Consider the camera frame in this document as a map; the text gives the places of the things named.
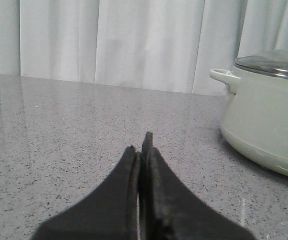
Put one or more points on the white pleated curtain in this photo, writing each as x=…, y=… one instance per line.
x=167, y=45

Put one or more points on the pale green electric cooking pot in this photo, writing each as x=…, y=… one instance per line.
x=255, y=120

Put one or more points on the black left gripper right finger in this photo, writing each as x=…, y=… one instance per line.
x=170, y=211

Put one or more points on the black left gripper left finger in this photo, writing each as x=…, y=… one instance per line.
x=108, y=213

